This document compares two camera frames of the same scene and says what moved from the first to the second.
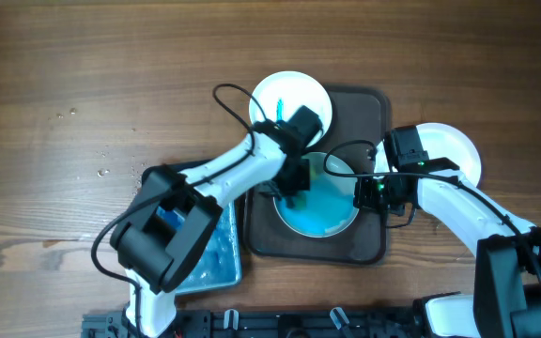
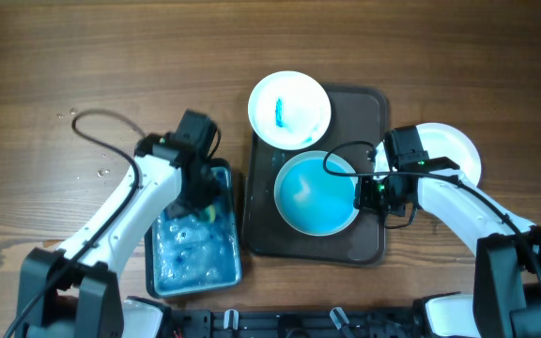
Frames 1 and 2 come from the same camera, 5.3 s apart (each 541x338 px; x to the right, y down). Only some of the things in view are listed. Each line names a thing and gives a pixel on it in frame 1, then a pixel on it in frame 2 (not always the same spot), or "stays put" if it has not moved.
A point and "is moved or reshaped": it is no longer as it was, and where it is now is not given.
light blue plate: x=327 y=209 stays put
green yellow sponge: x=301 y=200 is moved or reshaped
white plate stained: x=440 y=142 stays put
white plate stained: x=281 y=94 stays put
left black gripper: x=303 y=183 -> x=211 y=191
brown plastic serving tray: x=358 y=116 stays put
